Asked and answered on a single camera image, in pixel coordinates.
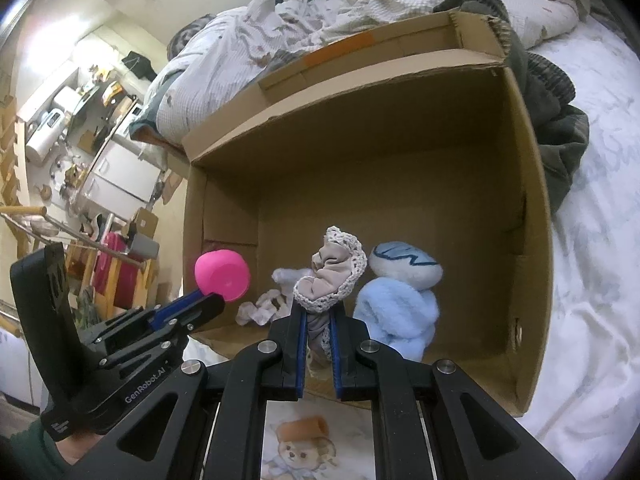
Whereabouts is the pink soft toy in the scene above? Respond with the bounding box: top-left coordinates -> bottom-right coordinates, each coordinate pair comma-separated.
194,249 -> 250,302

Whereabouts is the beige crochet-trimmed cloth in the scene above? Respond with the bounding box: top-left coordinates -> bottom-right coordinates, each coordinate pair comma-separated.
293,226 -> 368,368

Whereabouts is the white fabric toy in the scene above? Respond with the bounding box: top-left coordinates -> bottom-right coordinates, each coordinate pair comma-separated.
235,268 -> 312,326

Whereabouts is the light blue plush toy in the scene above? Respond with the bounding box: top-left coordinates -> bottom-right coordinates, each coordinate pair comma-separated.
352,242 -> 444,362

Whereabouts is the white kitchen cabinet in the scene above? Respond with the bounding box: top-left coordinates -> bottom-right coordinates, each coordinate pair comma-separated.
76,141 -> 160,221

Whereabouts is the white electric kettle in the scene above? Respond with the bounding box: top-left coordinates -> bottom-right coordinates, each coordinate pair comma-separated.
25,108 -> 66,167

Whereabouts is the white floral bed sheet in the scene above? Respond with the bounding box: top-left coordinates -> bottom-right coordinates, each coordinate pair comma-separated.
520,18 -> 639,479

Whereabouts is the brown cardboard box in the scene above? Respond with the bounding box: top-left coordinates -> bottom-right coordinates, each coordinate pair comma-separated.
183,11 -> 552,415

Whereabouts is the patterned white duvet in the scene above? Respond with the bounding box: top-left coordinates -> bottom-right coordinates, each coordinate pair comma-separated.
128,0 -> 591,150

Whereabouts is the dark grey green blanket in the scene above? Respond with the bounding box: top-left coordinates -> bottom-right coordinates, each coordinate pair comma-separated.
434,0 -> 589,212

